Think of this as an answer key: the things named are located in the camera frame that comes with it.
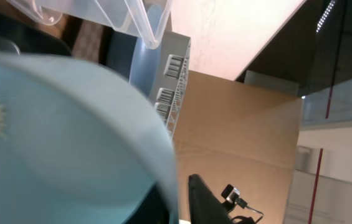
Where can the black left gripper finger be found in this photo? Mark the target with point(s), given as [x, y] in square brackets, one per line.
[204, 207]

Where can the dark blue plate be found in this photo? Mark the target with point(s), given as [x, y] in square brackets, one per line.
[128, 55]

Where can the light blue bowl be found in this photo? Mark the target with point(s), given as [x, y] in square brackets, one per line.
[81, 145]

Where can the grey dishwasher rack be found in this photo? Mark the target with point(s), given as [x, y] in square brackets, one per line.
[171, 78]

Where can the clear plastic waste bin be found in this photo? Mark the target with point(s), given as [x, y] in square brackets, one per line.
[145, 19]

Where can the overhead webcam on stand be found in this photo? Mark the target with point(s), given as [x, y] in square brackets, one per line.
[233, 199]

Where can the brown serving tray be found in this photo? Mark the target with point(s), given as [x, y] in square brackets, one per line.
[88, 41]

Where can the black plastic tray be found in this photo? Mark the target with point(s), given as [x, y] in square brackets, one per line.
[18, 37]

